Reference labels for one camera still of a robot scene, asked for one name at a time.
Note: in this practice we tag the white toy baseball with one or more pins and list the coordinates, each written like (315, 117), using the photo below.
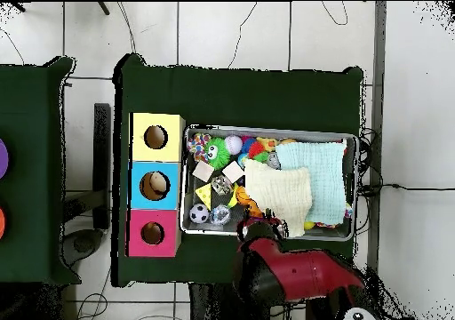
(233, 144)

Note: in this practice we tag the yellow cheese wedge toy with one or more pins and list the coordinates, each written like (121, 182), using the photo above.
(205, 193)

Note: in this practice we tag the shallow metal mesh bin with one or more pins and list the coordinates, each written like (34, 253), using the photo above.
(320, 135)

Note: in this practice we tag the grey round base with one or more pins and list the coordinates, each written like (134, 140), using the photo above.
(83, 245)

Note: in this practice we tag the purple round object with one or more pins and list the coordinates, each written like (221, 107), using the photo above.
(3, 158)

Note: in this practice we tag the plain wooden cube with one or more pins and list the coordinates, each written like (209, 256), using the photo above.
(233, 172)
(203, 170)

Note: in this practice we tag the orange round object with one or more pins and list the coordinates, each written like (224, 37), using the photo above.
(1, 222)

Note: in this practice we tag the wooden box with three holes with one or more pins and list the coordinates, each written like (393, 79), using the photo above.
(167, 149)

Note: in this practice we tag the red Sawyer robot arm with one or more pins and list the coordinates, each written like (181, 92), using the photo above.
(302, 273)

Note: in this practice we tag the light blue muslin cloth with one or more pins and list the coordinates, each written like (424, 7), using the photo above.
(327, 177)

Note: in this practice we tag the green fuzzy googly-eyed toy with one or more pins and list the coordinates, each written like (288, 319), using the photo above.
(217, 153)

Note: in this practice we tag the black and white soccer ball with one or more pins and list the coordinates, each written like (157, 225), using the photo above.
(199, 213)

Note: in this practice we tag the clear glitter ball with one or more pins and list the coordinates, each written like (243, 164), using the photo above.
(221, 215)

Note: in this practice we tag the black upright panel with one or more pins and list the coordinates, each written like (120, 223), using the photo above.
(102, 156)

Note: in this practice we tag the cream muslin cloth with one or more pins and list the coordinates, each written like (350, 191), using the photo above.
(280, 192)

